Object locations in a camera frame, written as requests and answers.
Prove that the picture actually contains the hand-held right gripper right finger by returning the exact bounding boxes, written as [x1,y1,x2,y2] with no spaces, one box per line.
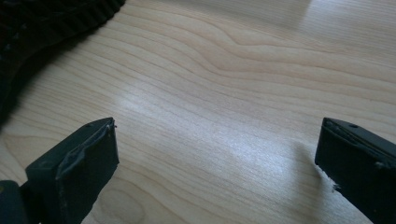
[314,117,396,224]

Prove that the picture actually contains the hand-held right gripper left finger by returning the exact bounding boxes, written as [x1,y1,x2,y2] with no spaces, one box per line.
[20,117,120,224]

